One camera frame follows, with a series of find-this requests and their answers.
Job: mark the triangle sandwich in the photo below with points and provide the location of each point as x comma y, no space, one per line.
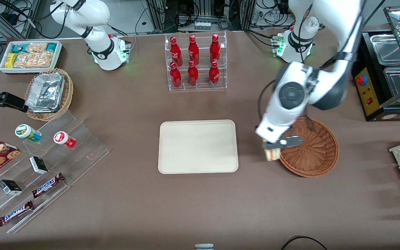
272,155

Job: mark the beige plastic tray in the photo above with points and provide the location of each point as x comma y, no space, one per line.
196,146

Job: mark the green lid snack cup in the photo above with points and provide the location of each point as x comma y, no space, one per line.
26,132

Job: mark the aluminium profile frame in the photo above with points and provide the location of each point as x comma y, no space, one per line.
33,10

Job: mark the stacked aluminium foil containers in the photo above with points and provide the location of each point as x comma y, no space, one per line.
45,92

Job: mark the clear acrylic bottle rack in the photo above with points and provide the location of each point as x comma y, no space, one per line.
202,82

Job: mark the large clear cracker bag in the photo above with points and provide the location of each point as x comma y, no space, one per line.
33,59

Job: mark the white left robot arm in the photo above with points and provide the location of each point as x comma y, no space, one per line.
339,21

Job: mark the white power strip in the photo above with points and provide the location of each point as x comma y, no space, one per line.
202,25

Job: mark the small black white box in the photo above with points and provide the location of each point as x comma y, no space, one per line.
10,187
39,165

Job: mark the black hot food warmer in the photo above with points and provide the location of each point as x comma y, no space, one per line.
366,90

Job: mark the clear acrylic stepped display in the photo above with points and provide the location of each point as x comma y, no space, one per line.
82,152

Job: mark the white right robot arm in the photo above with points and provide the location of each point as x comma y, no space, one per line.
96,14

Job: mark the teal snack packet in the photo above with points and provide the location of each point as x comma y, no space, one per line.
51,47
19,48

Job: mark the red lid snack cup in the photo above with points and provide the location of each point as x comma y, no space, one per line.
64,139

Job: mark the red cola bottle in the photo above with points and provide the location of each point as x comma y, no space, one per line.
193,74
214,73
175,75
215,48
175,50
193,49

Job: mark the small clear cracker bag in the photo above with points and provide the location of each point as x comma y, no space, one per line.
36,47

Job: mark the white rectangular snack box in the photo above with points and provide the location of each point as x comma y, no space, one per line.
30,71

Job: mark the brown wicker basket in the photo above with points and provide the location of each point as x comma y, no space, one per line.
314,156

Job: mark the Snickers chocolate bar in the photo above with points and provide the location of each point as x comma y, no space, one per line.
47,185
15,213

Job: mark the grey device edge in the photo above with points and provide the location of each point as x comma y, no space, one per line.
204,247

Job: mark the light wicker basket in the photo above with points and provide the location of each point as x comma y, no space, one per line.
67,97

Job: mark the yellow snack packet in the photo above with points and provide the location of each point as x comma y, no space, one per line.
10,60

